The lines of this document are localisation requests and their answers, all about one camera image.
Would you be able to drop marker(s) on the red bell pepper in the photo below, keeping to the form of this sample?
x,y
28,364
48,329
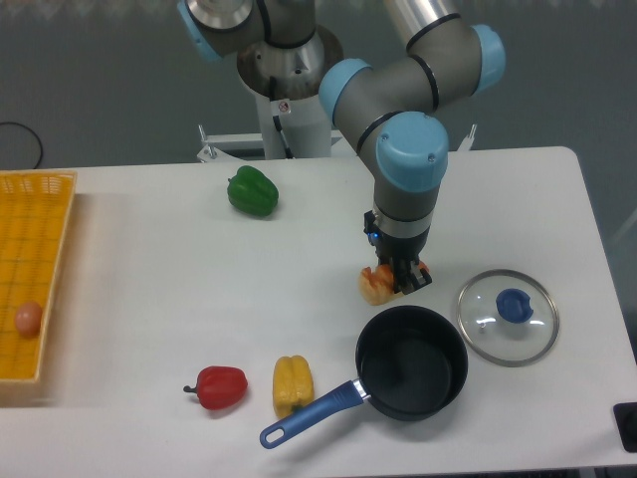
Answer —
x,y
218,387

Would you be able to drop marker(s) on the black pot blue handle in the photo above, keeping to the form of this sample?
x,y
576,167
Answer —
x,y
411,363

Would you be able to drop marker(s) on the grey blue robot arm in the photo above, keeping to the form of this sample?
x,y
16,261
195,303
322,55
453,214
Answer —
x,y
410,153

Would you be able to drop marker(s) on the yellow plastic basket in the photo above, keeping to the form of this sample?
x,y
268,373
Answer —
x,y
36,208

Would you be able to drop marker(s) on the brown egg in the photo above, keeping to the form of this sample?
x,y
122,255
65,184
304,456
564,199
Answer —
x,y
28,319

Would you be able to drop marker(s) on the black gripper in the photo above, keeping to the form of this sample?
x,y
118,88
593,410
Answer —
x,y
398,251

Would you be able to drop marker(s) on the orange croissant bread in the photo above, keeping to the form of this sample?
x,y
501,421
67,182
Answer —
x,y
376,286

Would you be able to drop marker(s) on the yellow bell pepper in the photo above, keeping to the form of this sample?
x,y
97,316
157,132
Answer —
x,y
293,385

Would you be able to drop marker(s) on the green bell pepper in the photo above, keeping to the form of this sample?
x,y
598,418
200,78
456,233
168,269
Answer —
x,y
252,192

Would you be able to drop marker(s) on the black device at table edge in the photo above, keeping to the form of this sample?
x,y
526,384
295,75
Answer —
x,y
625,415

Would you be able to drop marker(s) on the glass lid blue knob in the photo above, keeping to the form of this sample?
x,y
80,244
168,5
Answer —
x,y
507,317

